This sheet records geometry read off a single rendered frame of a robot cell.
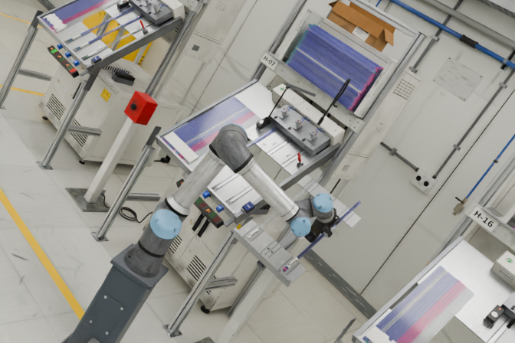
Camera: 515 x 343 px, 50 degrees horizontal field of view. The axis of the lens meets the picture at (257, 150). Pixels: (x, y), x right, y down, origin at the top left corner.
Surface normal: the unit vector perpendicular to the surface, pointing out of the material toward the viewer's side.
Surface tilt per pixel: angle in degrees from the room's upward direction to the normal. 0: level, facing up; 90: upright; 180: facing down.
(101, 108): 90
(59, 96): 90
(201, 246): 90
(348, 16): 80
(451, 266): 44
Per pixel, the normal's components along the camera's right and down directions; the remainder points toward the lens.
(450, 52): -0.56, -0.10
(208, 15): 0.65, 0.57
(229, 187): -0.01, -0.66
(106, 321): -0.22, 0.17
